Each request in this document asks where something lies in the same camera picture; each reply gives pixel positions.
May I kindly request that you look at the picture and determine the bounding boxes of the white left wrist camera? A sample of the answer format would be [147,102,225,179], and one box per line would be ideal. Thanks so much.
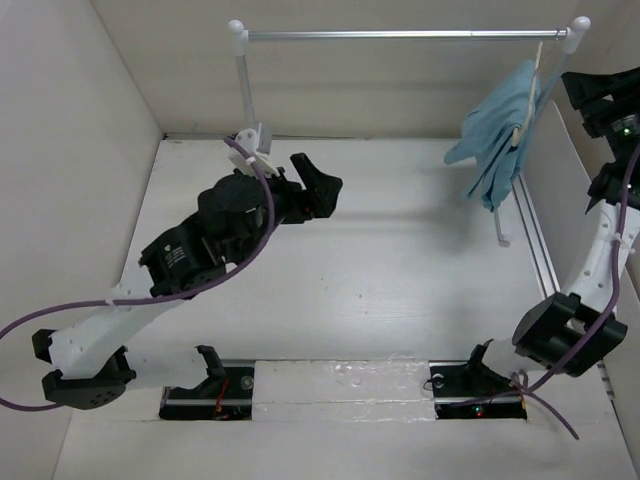
[227,122,279,178]

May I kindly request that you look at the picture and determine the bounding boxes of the cream plastic clothes hanger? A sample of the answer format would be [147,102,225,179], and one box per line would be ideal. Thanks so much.
[511,42,543,147]

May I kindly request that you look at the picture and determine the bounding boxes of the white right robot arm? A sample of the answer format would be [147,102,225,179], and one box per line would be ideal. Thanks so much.
[462,68,639,394]

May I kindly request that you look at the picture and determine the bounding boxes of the aluminium side rail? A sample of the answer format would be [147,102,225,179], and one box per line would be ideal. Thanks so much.
[513,176,559,298]

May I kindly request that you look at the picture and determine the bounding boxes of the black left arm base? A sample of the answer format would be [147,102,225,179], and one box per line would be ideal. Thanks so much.
[158,362,255,421]

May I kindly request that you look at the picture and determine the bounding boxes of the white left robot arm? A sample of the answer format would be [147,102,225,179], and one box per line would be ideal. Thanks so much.
[32,153,343,410]

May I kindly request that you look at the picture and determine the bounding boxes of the light blue trousers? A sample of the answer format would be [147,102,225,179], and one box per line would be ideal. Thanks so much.
[444,59,562,212]

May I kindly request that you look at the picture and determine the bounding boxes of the white metal clothes rack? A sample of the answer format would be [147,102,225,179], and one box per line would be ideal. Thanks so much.
[228,16,591,244]

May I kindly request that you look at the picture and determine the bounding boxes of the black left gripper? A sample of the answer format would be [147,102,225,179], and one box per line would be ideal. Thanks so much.
[232,155,341,268]

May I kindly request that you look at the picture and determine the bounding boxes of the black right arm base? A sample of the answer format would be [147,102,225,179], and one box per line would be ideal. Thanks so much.
[423,361,528,420]

